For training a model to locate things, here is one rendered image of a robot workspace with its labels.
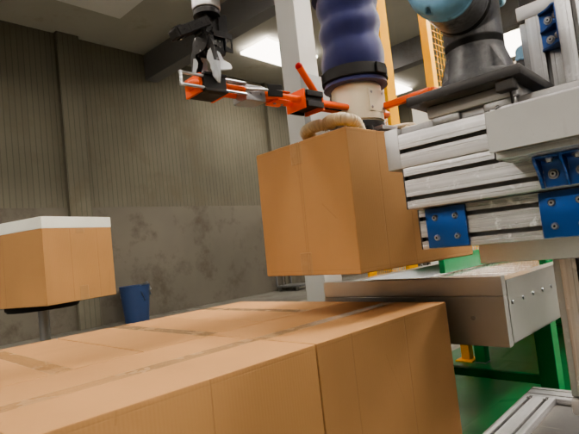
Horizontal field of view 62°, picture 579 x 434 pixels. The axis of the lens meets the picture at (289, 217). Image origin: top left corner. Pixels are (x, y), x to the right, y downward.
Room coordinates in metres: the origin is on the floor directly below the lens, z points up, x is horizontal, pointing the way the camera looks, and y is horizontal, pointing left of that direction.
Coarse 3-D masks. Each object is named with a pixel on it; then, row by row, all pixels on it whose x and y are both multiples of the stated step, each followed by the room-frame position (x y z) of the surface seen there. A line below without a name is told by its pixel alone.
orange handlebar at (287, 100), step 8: (192, 80) 1.20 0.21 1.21; (192, 88) 1.21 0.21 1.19; (232, 88) 1.26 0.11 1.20; (240, 88) 1.28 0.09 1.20; (432, 88) 1.47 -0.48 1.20; (232, 96) 1.32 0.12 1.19; (272, 96) 1.36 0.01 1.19; (288, 96) 1.39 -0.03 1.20; (296, 96) 1.41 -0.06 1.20; (408, 96) 1.52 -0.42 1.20; (272, 104) 1.41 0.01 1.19; (280, 104) 1.41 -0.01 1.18; (288, 104) 1.45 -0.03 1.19; (328, 104) 1.50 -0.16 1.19; (336, 104) 1.53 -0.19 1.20; (344, 104) 1.55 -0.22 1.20; (384, 104) 1.60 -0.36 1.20; (392, 104) 1.57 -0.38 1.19; (400, 104) 1.57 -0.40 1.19; (328, 112) 1.57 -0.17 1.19; (336, 112) 1.59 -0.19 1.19
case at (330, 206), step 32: (352, 128) 1.31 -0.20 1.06; (288, 160) 1.47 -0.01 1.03; (320, 160) 1.37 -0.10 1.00; (352, 160) 1.30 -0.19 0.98; (384, 160) 1.39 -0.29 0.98; (288, 192) 1.48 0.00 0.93; (320, 192) 1.38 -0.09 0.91; (352, 192) 1.29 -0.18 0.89; (384, 192) 1.38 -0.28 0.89; (288, 224) 1.50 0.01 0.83; (320, 224) 1.39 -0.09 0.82; (352, 224) 1.30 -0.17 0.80; (384, 224) 1.37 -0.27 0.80; (416, 224) 1.48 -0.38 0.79; (288, 256) 1.51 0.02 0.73; (320, 256) 1.40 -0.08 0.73; (352, 256) 1.31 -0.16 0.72; (384, 256) 1.36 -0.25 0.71; (416, 256) 1.47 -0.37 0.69; (448, 256) 1.58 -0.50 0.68
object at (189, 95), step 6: (198, 72) 1.20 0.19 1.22; (192, 78) 1.22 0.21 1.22; (198, 78) 1.20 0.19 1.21; (186, 90) 1.25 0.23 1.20; (192, 90) 1.22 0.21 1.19; (198, 90) 1.20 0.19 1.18; (186, 96) 1.25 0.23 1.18; (192, 96) 1.23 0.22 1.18; (198, 96) 1.24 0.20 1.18; (204, 96) 1.24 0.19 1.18; (210, 96) 1.25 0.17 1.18; (216, 96) 1.25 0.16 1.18; (222, 96) 1.26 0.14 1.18
